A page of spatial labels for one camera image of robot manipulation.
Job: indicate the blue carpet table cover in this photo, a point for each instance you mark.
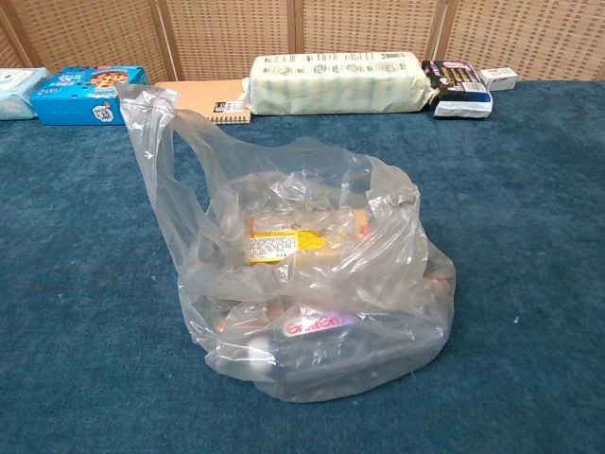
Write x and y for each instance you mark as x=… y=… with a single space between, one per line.
x=71 y=284

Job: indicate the clear plastic bag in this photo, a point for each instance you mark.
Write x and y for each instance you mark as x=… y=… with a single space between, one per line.
x=302 y=189

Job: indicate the wooden rattan folding screen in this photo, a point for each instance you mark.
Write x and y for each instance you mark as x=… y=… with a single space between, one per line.
x=378 y=28

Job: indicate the kraft spiral notebook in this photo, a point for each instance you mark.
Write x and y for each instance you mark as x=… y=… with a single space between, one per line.
x=208 y=97

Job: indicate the yellow snack package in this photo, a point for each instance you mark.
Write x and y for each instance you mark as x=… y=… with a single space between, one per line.
x=283 y=243

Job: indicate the long pale yellow tissue pack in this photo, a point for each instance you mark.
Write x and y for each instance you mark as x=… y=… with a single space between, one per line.
x=340 y=85

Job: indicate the blue cookie box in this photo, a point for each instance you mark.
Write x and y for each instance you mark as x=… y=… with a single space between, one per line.
x=71 y=106

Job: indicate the light blue wet wipes pack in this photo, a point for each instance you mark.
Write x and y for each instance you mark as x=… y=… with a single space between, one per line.
x=16 y=94

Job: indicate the small white box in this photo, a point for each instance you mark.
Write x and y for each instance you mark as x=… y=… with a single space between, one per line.
x=501 y=79

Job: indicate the dark box with pink label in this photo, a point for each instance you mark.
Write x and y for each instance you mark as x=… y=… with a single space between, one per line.
x=354 y=359

